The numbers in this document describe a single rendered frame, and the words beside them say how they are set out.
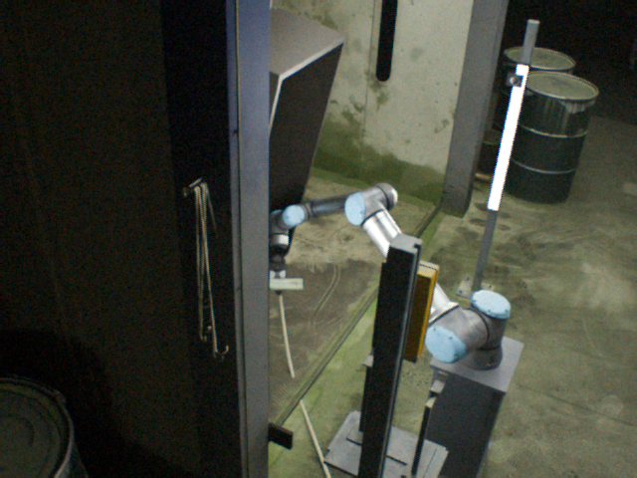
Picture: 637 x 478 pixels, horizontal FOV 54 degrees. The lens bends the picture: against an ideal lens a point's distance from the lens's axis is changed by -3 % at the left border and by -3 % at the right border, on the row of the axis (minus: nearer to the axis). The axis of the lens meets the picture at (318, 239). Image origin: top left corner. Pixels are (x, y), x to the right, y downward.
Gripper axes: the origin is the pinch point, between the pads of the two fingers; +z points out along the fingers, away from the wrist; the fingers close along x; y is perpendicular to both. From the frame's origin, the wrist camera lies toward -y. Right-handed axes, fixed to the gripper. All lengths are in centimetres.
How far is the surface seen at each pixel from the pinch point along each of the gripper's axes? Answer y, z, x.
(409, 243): -165, 24, -36
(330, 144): 153, -140, -29
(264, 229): -121, 8, -3
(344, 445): -91, 67, -27
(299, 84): -38, -84, -9
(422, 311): -151, 35, -41
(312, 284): 82, -18, -16
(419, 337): -145, 40, -41
